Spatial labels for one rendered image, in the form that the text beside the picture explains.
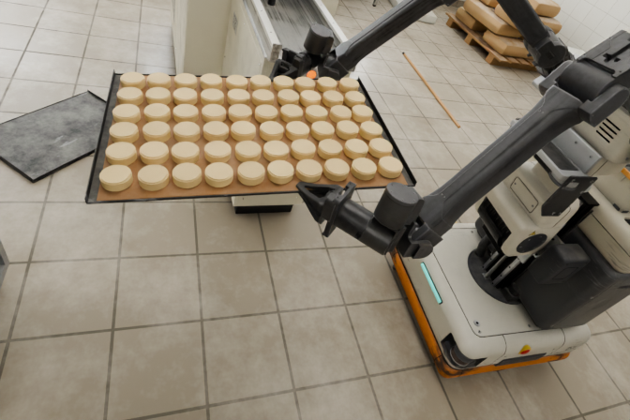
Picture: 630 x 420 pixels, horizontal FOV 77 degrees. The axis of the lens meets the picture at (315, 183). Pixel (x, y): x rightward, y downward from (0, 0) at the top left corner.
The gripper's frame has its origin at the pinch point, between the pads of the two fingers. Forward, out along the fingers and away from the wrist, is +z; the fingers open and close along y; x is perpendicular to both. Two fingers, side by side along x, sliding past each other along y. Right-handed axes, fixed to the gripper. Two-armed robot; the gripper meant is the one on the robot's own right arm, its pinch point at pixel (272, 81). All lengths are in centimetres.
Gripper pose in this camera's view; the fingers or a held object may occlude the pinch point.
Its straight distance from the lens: 104.4
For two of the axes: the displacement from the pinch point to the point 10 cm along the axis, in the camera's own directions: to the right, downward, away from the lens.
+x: 8.4, 4.7, -2.7
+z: -5.2, 5.2, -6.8
